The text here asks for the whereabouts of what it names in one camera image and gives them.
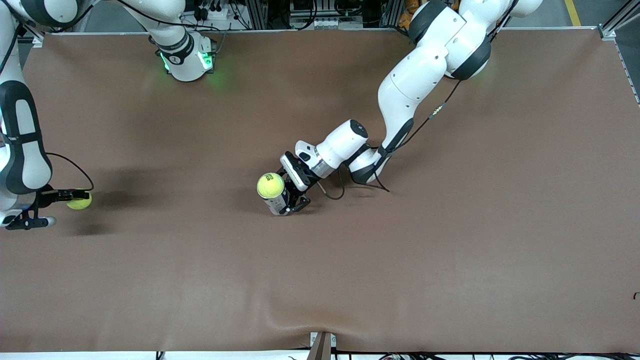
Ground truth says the yellow-green tennis ball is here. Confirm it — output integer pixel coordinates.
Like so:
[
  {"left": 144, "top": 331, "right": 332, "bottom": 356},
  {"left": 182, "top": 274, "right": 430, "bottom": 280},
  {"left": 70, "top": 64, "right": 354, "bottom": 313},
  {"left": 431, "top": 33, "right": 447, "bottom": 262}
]
[
  {"left": 66, "top": 189, "right": 93, "bottom": 211},
  {"left": 256, "top": 172, "right": 286, "bottom": 200}
]

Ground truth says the blue white tennis ball can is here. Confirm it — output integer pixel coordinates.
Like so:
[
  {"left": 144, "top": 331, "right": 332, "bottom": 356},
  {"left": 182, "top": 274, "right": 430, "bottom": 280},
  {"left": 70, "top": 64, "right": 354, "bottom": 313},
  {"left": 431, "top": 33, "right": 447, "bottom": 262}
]
[{"left": 262, "top": 193, "right": 292, "bottom": 217}]

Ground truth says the brown table mat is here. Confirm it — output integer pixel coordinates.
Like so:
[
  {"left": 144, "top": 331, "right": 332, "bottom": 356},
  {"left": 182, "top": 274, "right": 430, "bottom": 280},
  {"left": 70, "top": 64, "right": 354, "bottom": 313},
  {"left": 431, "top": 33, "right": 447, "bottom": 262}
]
[{"left": 0, "top": 27, "right": 640, "bottom": 353}]

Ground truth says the grey electronics box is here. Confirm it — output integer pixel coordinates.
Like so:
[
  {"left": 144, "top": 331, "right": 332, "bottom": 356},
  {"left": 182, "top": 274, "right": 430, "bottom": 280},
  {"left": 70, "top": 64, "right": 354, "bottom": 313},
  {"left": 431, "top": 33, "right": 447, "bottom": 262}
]
[{"left": 289, "top": 0, "right": 362, "bottom": 30}]

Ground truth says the white power strip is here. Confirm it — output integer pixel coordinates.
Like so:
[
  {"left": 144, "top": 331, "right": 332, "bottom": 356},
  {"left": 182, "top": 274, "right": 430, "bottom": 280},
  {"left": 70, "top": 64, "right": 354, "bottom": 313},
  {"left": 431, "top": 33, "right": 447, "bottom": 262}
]
[{"left": 192, "top": 6, "right": 237, "bottom": 24}]

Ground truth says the bag of orange items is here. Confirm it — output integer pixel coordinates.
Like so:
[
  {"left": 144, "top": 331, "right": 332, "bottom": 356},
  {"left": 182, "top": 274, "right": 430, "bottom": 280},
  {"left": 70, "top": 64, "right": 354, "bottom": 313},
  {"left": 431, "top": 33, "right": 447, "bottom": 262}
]
[{"left": 398, "top": 0, "right": 462, "bottom": 29}]

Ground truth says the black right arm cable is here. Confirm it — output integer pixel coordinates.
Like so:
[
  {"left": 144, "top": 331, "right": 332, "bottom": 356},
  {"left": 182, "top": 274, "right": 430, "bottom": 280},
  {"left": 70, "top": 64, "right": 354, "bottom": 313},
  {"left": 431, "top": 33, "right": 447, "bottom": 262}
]
[{"left": 44, "top": 152, "right": 95, "bottom": 192}]

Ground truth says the grey metal mount bracket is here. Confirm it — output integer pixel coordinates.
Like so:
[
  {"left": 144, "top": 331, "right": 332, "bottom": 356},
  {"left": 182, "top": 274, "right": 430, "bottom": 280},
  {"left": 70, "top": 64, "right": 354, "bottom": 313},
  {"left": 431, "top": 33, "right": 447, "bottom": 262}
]
[{"left": 309, "top": 331, "right": 337, "bottom": 360}]

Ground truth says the aluminium frame strut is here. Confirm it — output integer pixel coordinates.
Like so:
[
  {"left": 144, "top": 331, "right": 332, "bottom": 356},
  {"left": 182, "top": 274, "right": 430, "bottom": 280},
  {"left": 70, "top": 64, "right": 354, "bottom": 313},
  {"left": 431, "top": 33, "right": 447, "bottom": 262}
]
[
  {"left": 20, "top": 22, "right": 76, "bottom": 48},
  {"left": 597, "top": 0, "right": 640, "bottom": 41}
]

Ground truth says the aluminium frame profile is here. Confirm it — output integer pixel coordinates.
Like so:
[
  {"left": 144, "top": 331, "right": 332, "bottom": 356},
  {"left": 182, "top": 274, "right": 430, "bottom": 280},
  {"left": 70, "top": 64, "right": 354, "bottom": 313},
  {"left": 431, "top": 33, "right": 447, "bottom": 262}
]
[
  {"left": 380, "top": 0, "right": 404, "bottom": 29},
  {"left": 246, "top": 0, "right": 269, "bottom": 30}
]

